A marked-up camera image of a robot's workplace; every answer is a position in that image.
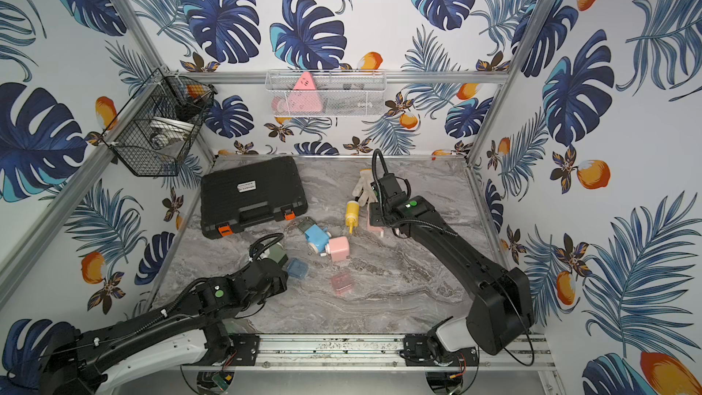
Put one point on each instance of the pink clear sharpener tray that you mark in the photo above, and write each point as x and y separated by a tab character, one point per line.
342	283

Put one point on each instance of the clear wall-mounted shelf bin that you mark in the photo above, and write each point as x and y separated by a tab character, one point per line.
344	92

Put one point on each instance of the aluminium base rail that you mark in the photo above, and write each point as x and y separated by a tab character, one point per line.
359	352

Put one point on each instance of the pink triangular object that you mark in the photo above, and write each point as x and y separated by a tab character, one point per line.
304	98

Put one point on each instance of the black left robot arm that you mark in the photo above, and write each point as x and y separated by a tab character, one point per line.
190	329

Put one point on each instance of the grey clear sharpener tray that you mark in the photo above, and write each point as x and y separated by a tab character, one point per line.
305	224

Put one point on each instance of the blue clear sharpener tray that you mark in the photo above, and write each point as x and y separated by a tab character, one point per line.
297	269

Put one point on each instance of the black wire basket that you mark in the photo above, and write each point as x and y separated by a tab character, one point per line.
166	115

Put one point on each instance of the black plastic tool case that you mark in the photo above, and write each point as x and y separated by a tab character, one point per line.
236	199

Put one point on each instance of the white knit work glove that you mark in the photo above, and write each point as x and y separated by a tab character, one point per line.
363	192

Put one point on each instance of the pink pencil sharpener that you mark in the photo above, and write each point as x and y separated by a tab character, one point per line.
337	249
376	230

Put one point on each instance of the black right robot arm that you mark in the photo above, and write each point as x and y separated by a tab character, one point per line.
502	308

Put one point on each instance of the yellow pencil sharpener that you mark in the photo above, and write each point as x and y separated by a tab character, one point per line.
352	216

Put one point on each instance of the blue pencil sharpener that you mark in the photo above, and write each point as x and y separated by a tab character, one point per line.
317	239

